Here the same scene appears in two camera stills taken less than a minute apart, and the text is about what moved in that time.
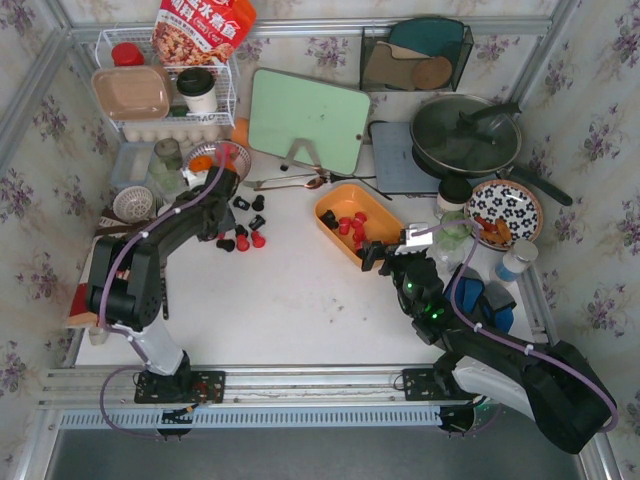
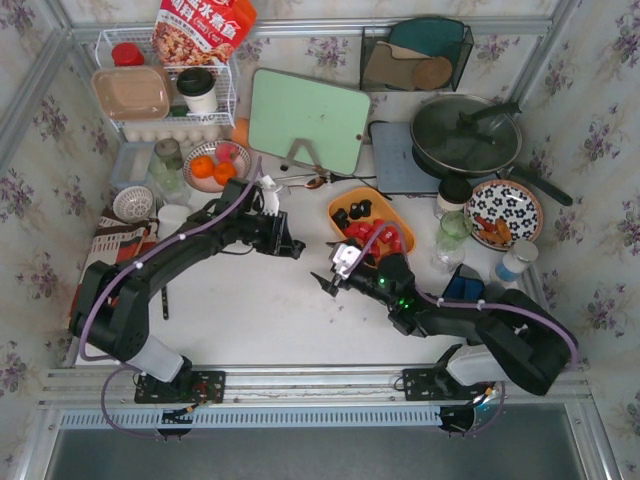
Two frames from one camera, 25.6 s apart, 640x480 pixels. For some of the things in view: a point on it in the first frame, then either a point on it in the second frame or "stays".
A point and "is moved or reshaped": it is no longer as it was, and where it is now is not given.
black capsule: x=329 y=219 to x=340 y=218
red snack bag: x=200 y=32 stays
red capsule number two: x=344 y=223 to x=358 y=229
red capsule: x=360 y=218 to x=391 y=235
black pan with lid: x=462 y=136 stays
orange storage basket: x=336 y=211 is moved or reshaped
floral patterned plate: x=505 y=212 stays
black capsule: x=257 y=222 is moved or reshaped
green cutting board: x=285 y=107 stays
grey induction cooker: x=396 y=169 stays
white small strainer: x=133 y=203 stays
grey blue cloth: x=484 y=302 stays
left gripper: x=223 y=182 to x=279 y=233
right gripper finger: x=372 y=250 to x=326 y=286
